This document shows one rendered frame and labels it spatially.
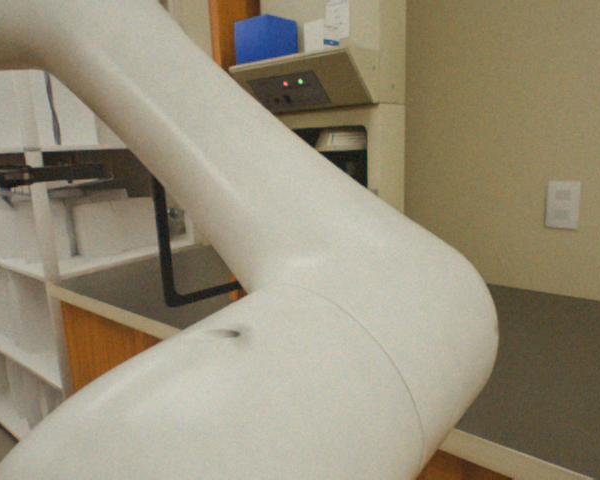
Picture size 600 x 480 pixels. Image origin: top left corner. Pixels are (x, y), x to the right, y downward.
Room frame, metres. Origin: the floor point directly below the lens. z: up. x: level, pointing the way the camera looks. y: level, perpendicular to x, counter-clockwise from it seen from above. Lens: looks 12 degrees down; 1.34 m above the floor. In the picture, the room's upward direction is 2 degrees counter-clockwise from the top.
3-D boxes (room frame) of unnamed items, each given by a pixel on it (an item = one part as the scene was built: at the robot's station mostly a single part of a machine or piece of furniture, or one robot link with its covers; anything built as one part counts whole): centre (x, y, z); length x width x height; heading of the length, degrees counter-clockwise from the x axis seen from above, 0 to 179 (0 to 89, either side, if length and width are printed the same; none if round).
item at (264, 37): (1.13, 0.05, 1.56); 0.10 x 0.10 x 0.09; 49
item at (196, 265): (1.10, 0.18, 1.19); 0.30 x 0.01 x 0.40; 132
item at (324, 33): (1.03, -0.07, 1.54); 0.05 x 0.05 x 0.06; 44
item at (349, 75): (1.07, -0.02, 1.46); 0.32 x 0.12 x 0.10; 49
